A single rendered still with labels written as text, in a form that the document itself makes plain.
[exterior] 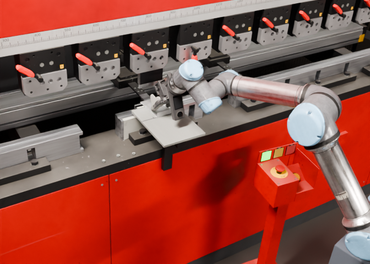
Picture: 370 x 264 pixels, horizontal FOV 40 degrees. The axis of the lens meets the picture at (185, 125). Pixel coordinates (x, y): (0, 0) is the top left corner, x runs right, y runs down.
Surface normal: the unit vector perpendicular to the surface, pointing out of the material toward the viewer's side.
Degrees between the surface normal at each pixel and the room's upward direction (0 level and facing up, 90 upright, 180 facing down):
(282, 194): 90
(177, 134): 0
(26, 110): 90
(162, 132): 0
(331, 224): 0
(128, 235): 90
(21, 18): 90
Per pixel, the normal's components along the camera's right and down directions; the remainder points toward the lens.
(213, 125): 0.07, -0.83
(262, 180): -0.90, 0.19
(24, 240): 0.52, 0.51
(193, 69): 0.38, -0.31
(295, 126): -0.63, 0.31
